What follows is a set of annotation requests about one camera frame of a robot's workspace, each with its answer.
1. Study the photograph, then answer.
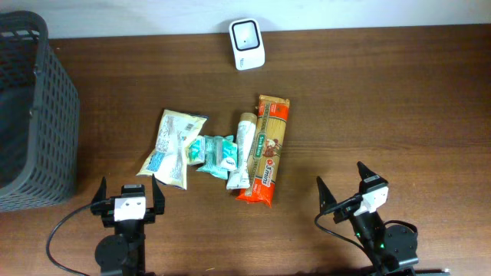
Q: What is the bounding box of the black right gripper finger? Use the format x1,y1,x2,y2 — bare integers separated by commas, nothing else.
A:
316,176,337,214
357,161,380,181

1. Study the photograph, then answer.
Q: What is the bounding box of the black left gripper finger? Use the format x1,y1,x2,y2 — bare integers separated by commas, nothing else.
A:
152,174,166,215
92,177,107,203

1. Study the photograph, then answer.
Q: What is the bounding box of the cream snack bag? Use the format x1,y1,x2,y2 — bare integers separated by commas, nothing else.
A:
137,110,208,190

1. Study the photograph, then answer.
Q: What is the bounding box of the small teal white packet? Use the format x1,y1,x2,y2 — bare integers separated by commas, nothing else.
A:
186,136,206,166

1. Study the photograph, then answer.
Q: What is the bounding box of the teal tissue packet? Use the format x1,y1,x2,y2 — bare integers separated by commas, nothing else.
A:
197,135,238,180

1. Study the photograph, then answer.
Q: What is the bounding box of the small white teal box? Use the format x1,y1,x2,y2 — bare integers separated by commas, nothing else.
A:
217,152,237,171

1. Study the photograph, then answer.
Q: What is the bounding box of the white tube with brown cap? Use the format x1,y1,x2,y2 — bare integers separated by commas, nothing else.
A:
226,113,257,189

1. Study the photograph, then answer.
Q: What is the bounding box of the orange spaghetti packet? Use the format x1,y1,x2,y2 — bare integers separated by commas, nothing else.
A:
236,95,290,207

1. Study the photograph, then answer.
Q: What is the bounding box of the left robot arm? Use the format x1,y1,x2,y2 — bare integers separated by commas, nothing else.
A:
91,178,165,276

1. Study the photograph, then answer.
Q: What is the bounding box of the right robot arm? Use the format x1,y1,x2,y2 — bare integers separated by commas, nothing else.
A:
314,161,449,275

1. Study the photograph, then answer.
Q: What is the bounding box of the white barcode scanner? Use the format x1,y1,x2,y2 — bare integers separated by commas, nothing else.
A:
229,18,265,71

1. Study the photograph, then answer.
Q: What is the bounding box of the dark grey plastic basket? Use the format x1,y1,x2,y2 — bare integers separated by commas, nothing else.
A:
1,11,80,212

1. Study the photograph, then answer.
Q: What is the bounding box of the black left camera cable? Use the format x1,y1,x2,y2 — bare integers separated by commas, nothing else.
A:
45,202,101,276

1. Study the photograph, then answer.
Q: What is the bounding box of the black camera cable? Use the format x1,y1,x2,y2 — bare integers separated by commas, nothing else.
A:
45,202,101,276
314,194,418,254

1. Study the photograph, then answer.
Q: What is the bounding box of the black right camera cable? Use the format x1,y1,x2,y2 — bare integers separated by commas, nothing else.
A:
314,194,418,254

